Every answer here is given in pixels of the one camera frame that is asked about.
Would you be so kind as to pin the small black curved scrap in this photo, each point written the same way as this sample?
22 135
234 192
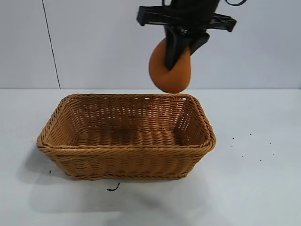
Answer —
114 188

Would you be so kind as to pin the brown woven wicker basket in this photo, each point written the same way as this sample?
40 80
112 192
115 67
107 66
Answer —
131 162

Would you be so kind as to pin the orange fruit with stem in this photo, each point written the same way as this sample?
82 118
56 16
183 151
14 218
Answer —
174 81

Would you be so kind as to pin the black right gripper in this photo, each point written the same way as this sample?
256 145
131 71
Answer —
188 14

